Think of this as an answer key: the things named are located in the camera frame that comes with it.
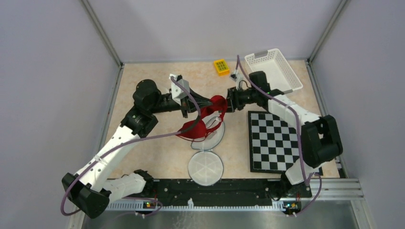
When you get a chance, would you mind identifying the red satin bra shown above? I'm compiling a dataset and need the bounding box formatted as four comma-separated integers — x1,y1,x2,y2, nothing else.
176,95,228,142

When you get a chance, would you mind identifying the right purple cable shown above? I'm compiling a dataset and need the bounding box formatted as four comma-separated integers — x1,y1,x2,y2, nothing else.
235,55,323,217

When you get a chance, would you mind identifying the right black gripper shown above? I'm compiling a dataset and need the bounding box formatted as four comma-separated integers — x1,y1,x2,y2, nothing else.
219,86,258,113

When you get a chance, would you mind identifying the white toothed cable strip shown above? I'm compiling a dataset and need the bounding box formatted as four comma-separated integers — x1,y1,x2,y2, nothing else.
106,200,285,212

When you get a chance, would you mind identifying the yellow toy block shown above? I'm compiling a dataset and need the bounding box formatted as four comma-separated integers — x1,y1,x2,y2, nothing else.
213,59,230,76

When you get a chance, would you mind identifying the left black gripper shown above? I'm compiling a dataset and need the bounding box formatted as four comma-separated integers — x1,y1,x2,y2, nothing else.
149,85,213,118

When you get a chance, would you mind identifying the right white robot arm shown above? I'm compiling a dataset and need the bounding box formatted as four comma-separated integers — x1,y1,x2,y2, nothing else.
226,71,343,197

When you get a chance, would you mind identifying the black white checkerboard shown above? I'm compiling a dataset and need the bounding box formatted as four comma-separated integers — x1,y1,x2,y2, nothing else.
248,110,317,174

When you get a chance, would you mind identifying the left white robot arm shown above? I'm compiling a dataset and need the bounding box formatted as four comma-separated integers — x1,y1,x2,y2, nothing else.
60,75,212,219

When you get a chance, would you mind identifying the white plastic basket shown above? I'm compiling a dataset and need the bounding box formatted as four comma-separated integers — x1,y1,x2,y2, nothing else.
245,48,303,94

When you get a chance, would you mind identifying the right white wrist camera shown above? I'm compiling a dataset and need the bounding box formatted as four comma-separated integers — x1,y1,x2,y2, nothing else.
229,73,243,82

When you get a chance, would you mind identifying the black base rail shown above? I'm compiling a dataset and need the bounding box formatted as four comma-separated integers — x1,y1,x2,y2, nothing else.
131,178,312,207

